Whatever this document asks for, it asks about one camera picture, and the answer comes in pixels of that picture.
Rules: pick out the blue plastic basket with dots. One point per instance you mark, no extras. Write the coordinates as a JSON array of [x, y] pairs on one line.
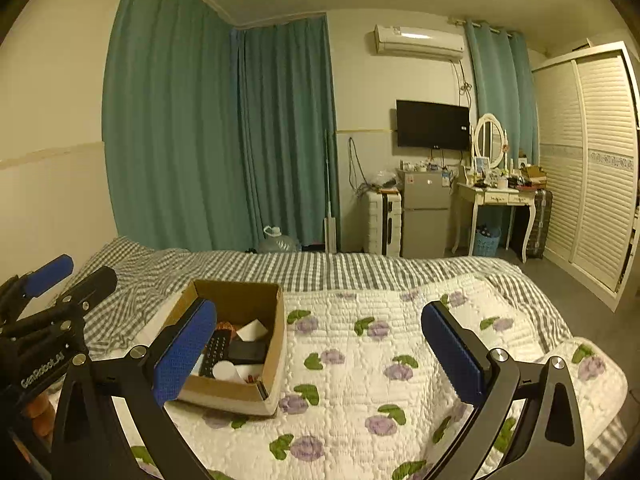
[[486, 241]]

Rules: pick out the white air conditioner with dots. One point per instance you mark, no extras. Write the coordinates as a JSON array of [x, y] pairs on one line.
[[419, 42]]

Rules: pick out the dark checkered suitcase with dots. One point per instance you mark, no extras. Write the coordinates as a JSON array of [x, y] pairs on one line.
[[539, 233]]

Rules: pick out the white louvered wardrobe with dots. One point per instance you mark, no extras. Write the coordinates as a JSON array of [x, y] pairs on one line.
[[588, 136]]

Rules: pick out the white dressing table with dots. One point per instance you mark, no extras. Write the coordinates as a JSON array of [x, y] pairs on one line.
[[501, 199]]

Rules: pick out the black smartphone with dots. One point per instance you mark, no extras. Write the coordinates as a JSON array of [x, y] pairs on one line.
[[240, 352]]

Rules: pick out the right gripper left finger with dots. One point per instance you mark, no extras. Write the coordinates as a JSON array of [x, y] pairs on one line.
[[89, 442]]

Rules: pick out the black remote control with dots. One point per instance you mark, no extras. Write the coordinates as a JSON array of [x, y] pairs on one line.
[[216, 350]]

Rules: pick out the black wall television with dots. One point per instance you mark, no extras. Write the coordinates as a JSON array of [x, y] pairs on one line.
[[432, 125]]

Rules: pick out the silver mini fridge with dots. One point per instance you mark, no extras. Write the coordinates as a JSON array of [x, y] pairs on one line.
[[425, 215]]

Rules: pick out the narrow teal curtain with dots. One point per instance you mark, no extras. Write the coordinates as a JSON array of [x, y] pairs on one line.
[[504, 85]]

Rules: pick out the white suitcase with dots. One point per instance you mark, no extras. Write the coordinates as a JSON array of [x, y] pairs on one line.
[[382, 213]]

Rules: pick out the white cylindrical bottle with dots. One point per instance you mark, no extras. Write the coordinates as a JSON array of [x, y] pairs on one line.
[[225, 371]]

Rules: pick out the brown cardboard box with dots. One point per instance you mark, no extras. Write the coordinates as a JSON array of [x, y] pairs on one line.
[[206, 306]]

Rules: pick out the grey gingham bed sheet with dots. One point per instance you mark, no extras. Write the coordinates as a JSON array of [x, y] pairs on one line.
[[147, 277]]

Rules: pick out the red capped white bottle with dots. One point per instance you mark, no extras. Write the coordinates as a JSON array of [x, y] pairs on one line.
[[250, 373]]

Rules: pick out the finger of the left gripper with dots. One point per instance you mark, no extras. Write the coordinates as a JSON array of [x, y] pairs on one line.
[[40, 281]]

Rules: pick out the large teal curtain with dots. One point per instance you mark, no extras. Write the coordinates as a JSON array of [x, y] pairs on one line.
[[211, 133]]

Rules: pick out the white square box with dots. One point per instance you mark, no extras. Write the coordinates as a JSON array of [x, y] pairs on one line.
[[252, 331]]

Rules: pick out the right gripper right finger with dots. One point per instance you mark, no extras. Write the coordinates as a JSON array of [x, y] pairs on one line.
[[547, 440]]

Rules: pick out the clear water jug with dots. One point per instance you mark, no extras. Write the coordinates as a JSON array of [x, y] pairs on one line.
[[275, 241]]

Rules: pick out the white oval mirror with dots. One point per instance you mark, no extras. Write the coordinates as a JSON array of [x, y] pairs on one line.
[[489, 141]]

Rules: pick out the floral white quilt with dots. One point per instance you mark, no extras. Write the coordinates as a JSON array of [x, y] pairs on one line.
[[363, 396]]

